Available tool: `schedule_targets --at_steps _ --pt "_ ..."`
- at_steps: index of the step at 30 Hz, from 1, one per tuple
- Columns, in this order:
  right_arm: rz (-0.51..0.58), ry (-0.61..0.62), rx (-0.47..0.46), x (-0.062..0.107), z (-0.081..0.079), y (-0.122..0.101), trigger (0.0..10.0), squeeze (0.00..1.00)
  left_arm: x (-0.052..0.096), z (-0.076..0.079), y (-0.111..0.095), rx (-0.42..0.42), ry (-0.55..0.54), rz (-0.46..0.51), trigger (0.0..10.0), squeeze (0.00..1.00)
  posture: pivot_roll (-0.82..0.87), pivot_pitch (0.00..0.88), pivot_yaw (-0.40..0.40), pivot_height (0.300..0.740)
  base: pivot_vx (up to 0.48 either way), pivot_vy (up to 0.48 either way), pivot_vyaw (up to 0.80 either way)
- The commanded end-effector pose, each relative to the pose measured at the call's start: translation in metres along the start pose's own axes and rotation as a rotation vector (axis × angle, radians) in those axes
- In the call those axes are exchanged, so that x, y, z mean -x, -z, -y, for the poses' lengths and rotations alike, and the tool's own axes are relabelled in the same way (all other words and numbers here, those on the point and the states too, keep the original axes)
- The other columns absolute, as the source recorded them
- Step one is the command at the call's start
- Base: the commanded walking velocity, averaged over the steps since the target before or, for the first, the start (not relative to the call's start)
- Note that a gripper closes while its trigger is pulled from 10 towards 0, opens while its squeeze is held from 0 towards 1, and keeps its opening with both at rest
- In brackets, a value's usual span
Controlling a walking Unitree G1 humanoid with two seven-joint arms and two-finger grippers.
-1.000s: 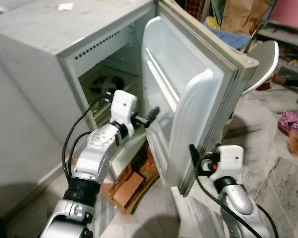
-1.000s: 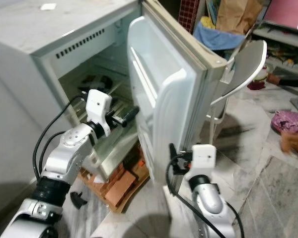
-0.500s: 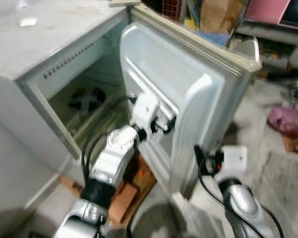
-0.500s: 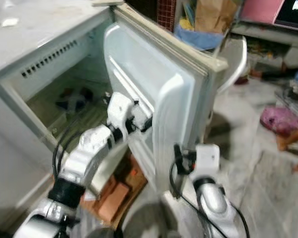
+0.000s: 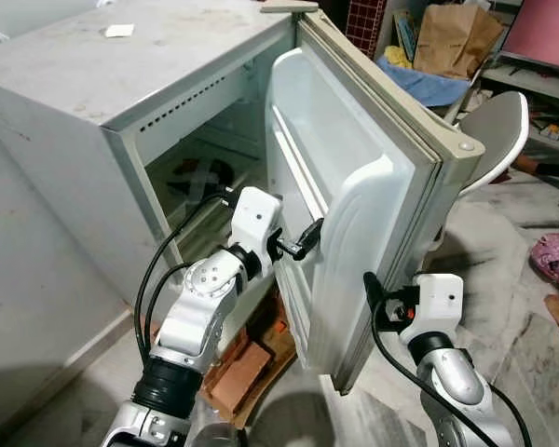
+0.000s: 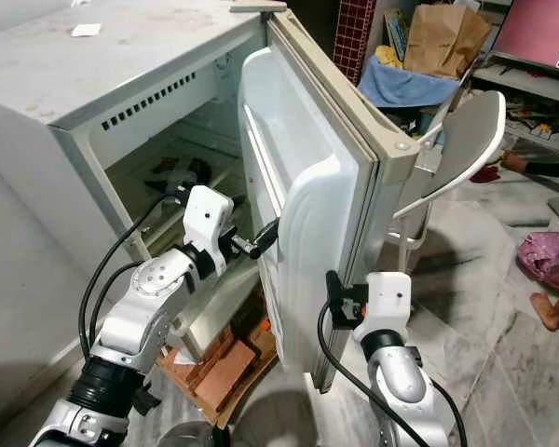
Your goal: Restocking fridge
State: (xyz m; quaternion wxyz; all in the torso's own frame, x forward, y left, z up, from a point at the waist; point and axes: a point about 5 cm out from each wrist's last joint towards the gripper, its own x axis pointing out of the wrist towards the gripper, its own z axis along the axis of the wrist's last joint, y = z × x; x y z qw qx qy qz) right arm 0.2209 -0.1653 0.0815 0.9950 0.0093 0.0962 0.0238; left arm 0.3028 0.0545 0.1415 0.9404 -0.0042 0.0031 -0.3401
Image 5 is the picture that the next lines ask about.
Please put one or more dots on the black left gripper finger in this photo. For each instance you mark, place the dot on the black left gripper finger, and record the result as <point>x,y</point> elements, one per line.
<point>311,237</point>

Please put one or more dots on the white fridge door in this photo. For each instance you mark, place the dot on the white fridge door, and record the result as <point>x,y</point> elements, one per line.
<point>345,186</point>

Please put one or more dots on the person's forearm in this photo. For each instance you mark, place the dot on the person's forearm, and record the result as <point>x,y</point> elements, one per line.
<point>550,169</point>

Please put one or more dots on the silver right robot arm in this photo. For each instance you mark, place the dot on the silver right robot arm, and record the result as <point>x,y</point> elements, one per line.
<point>456,382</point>

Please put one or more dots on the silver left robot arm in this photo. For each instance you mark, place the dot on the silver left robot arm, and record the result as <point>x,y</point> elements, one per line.
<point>200,298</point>

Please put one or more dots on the beige fridge hinge cover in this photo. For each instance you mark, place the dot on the beige fridge hinge cover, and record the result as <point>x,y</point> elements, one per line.
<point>289,6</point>

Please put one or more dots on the small white-grey fridge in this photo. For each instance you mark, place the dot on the small white-grey fridge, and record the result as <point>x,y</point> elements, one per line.
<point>93,74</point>

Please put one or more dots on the red bricks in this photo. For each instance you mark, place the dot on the red bricks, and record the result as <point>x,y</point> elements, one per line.
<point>242,372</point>

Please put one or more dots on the pink crumpled cloth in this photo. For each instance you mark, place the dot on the pink crumpled cloth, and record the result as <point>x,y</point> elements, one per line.
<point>557,259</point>

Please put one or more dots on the blue cloth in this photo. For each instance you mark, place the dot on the blue cloth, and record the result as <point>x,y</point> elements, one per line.
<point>429,86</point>

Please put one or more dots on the yellow cloth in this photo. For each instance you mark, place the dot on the yellow cloth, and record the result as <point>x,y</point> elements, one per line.
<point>396,56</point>

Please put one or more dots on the white plastic chair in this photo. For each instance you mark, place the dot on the white plastic chair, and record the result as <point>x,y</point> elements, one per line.
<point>498,130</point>

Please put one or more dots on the red tiled column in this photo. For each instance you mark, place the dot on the red tiled column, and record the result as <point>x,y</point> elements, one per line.
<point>365,23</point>

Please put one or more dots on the brown paper bag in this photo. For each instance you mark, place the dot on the brown paper bag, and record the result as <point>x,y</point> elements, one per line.
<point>452,37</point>

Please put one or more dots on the low white shelf unit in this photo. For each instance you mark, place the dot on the low white shelf unit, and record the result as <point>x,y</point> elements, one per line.
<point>540,88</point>

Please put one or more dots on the small white paper note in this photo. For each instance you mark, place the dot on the small white paper note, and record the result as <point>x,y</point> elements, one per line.
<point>119,31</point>

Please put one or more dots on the pink flat screen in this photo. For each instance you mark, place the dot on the pink flat screen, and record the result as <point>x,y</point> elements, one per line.
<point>545,33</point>

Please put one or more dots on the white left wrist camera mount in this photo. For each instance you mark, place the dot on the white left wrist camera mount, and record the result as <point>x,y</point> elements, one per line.
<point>254,219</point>

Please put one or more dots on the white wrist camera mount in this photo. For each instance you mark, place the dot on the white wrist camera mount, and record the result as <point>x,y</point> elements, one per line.
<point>254,219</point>
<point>438,303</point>

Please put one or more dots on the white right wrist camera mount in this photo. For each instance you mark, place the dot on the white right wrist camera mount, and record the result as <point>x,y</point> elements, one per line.
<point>438,303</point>

